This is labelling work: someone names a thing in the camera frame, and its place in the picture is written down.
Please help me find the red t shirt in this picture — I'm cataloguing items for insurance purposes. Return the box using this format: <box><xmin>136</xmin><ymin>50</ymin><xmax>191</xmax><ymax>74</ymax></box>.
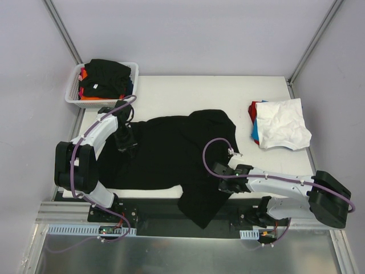
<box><xmin>248</xmin><ymin>101</ymin><xmax>259</xmax><ymax>124</ymax></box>

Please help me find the right aluminium frame post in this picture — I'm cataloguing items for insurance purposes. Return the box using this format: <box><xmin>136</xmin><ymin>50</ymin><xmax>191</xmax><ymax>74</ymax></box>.
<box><xmin>287</xmin><ymin>0</ymin><xmax>345</xmax><ymax>86</ymax></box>

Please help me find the left white cable duct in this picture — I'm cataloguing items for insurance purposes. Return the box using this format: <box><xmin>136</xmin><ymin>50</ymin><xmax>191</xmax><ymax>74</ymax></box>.
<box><xmin>48</xmin><ymin>224</ymin><xmax>137</xmax><ymax>237</ymax></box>

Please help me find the pink t shirt in basket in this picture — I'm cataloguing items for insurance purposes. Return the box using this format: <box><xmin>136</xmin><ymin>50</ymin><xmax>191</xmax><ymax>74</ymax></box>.
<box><xmin>78</xmin><ymin>67</ymin><xmax>86</xmax><ymax>100</ymax></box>

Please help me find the aluminium frame post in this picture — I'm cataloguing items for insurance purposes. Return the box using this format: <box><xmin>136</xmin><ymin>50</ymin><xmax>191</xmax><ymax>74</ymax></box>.
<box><xmin>42</xmin><ymin>0</ymin><xmax>83</xmax><ymax>76</ymax></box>
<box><xmin>287</xmin><ymin>0</ymin><xmax>345</xmax><ymax>86</ymax></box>

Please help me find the aluminium front rail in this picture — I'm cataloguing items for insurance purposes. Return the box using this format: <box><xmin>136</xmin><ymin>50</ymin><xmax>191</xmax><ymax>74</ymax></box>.
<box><xmin>35</xmin><ymin>202</ymin><xmax>342</xmax><ymax>229</ymax></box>

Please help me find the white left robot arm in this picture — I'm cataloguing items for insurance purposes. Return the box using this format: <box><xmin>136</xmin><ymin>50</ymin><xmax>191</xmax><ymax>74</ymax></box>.
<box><xmin>54</xmin><ymin>95</ymin><xmax>137</xmax><ymax>222</ymax></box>

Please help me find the white t shirt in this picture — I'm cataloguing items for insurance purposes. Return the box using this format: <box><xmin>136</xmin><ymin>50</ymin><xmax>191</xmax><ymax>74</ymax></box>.
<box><xmin>255</xmin><ymin>98</ymin><xmax>312</xmax><ymax>151</ymax></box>

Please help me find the left aluminium frame post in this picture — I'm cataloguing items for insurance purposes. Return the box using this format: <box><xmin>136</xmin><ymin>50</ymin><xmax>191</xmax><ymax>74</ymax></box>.
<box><xmin>42</xmin><ymin>0</ymin><xmax>83</xmax><ymax>76</ymax></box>

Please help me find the black t shirt in basket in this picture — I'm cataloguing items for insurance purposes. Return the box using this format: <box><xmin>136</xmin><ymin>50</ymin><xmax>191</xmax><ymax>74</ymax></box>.
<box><xmin>79</xmin><ymin>59</ymin><xmax>132</xmax><ymax>100</ymax></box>

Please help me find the white plastic laundry basket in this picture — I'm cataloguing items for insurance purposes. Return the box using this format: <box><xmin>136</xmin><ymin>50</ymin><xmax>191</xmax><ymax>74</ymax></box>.
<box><xmin>64</xmin><ymin>62</ymin><xmax>139</xmax><ymax>108</ymax></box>

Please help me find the orange t shirt in basket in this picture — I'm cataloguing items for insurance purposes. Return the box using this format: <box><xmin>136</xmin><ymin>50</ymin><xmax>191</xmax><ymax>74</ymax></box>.
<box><xmin>79</xmin><ymin>68</ymin><xmax>128</xmax><ymax>100</ymax></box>

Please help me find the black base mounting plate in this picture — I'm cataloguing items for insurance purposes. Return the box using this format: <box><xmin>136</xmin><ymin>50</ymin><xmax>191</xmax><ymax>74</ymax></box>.
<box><xmin>87</xmin><ymin>195</ymin><xmax>288</xmax><ymax>239</ymax></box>

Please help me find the white cable duct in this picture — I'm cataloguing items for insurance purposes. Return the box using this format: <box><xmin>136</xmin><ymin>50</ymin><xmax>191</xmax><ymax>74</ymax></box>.
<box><xmin>48</xmin><ymin>224</ymin><xmax>137</xmax><ymax>237</ymax></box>
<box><xmin>240</xmin><ymin>229</ymin><xmax>259</xmax><ymax>240</ymax></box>

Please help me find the right white cable duct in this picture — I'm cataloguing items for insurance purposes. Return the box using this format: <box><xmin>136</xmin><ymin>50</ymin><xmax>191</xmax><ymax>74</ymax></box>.
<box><xmin>240</xmin><ymin>229</ymin><xmax>259</xmax><ymax>240</ymax></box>

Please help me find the black t shirt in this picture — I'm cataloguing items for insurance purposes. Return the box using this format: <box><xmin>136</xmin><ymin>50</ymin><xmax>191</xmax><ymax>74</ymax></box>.
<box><xmin>97</xmin><ymin>110</ymin><xmax>238</xmax><ymax>229</ymax></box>
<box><xmin>79</xmin><ymin>59</ymin><xmax>132</xmax><ymax>100</ymax></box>

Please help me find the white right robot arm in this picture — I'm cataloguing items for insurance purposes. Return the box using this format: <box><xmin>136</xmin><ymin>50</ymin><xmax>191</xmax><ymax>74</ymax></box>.
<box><xmin>213</xmin><ymin>163</ymin><xmax>353</xmax><ymax>229</ymax></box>

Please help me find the dark blue t shirt in basket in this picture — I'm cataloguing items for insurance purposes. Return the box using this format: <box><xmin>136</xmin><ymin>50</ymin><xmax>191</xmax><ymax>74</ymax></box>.
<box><xmin>124</xmin><ymin>77</ymin><xmax>133</xmax><ymax>96</ymax></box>

